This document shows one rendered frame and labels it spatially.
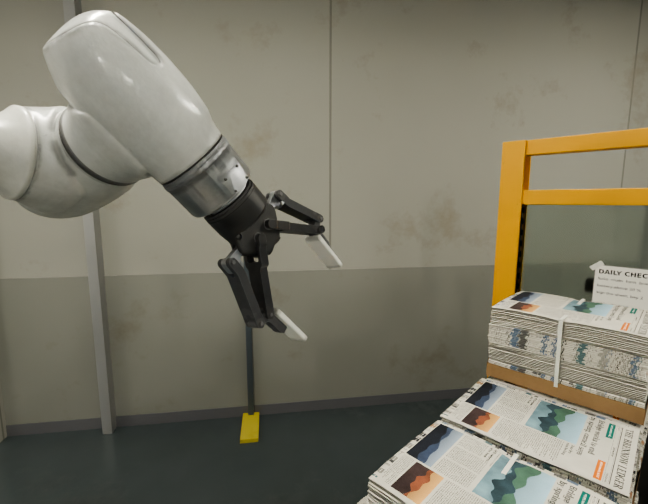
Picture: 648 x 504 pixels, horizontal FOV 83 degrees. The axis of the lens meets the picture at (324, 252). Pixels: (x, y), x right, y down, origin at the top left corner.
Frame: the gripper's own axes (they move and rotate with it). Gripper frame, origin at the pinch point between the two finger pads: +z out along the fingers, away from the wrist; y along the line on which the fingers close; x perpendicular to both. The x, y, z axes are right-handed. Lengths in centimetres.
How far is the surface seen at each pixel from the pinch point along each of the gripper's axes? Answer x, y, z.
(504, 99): 30, 260, 107
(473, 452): -7, -1, 56
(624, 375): -32, 31, 74
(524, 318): -11, 41, 66
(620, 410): -31, 24, 81
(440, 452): -1, -4, 52
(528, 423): -14, 12, 68
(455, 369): 83, 107, 244
